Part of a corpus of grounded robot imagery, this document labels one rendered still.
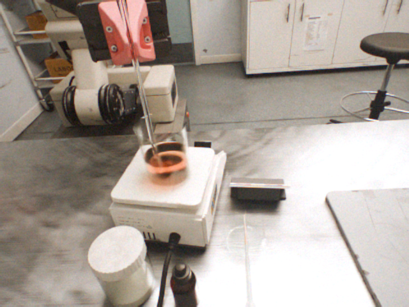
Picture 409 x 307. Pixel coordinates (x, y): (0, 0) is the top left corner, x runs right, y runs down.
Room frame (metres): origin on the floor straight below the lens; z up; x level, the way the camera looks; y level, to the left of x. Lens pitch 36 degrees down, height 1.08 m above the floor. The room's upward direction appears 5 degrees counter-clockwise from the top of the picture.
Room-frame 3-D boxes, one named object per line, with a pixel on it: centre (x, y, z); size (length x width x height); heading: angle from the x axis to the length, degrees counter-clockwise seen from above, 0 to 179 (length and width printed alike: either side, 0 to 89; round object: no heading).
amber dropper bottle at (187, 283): (0.17, 0.04, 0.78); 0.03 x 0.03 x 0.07
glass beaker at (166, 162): (0.29, 0.05, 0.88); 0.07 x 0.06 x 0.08; 3
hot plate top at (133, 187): (0.30, 0.06, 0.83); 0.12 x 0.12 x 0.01; 77
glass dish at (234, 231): (0.24, -0.04, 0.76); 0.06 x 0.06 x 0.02
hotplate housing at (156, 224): (0.33, 0.05, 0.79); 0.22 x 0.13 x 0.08; 167
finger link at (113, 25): (0.33, 0.07, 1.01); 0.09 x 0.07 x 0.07; 13
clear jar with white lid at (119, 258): (0.19, 0.11, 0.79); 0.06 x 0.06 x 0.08
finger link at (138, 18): (0.33, 0.09, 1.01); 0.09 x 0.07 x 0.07; 13
